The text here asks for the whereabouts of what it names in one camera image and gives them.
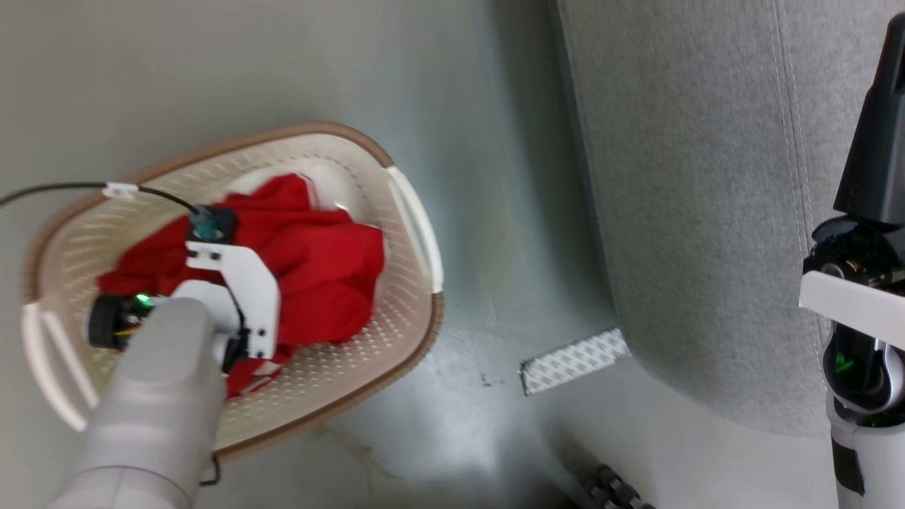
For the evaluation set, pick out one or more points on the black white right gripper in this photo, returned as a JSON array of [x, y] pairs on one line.
[[859, 304]]

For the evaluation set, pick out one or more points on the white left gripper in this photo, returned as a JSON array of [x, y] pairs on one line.
[[247, 297]]

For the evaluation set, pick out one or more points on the red jersey with white stripes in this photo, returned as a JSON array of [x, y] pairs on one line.
[[318, 268]]

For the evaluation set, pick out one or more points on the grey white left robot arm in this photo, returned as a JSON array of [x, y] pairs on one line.
[[155, 410]]

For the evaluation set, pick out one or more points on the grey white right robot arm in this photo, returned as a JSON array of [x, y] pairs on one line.
[[877, 459]]

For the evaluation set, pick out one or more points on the beige perforated laundry basket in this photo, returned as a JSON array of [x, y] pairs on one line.
[[339, 375]]

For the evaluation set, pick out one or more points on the grey fabric sofa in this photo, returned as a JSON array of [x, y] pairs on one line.
[[707, 177]]

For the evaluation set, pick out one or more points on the white patterned tape strip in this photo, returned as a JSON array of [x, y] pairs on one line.
[[573, 360]]

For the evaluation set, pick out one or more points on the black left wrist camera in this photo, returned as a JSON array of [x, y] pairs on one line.
[[212, 225]]

